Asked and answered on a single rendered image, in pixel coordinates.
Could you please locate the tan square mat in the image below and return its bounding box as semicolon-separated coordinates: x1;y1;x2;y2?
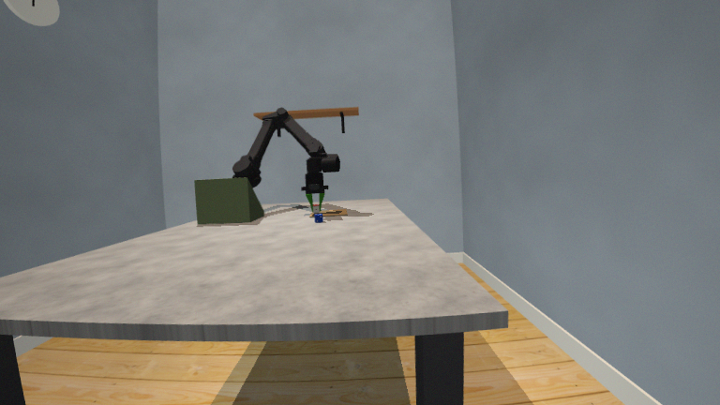
309;209;348;218

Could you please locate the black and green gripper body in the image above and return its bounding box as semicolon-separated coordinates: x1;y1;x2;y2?
301;186;328;194

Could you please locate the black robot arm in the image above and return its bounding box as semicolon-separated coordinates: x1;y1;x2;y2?
232;108;340;190

